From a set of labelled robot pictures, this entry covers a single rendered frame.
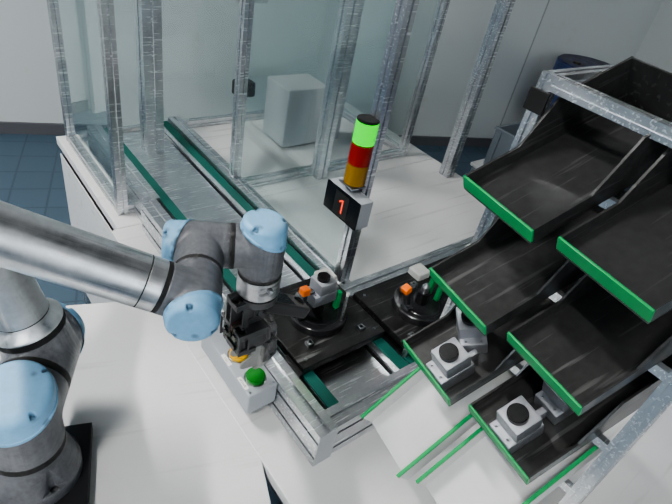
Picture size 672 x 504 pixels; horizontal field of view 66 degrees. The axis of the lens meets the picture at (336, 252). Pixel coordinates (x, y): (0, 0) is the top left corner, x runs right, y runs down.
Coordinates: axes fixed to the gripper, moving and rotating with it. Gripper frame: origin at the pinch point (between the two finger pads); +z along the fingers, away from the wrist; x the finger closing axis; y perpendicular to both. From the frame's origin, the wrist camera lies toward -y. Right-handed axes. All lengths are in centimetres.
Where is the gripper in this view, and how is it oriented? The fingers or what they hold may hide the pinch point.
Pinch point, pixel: (257, 361)
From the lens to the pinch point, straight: 107.7
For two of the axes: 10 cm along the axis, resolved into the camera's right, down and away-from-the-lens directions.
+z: -1.8, 7.9, 5.9
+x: 6.0, 5.6, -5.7
